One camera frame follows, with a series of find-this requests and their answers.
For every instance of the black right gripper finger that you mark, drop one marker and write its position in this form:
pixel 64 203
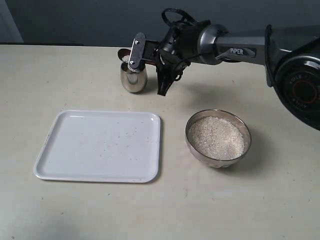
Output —
pixel 136 53
pixel 165 78

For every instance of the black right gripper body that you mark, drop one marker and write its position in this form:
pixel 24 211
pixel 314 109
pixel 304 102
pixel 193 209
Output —
pixel 178 49

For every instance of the dark red wooden spoon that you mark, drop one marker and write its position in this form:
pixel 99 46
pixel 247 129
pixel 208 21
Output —
pixel 124 54

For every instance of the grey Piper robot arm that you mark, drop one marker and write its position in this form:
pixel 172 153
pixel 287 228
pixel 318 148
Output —
pixel 291 57

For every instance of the small steel cup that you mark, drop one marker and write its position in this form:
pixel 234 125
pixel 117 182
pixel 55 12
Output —
pixel 133 82

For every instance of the steel bowl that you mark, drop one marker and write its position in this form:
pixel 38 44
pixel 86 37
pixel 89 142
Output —
pixel 222 114

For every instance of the white rectangular tray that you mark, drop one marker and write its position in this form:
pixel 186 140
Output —
pixel 101 146

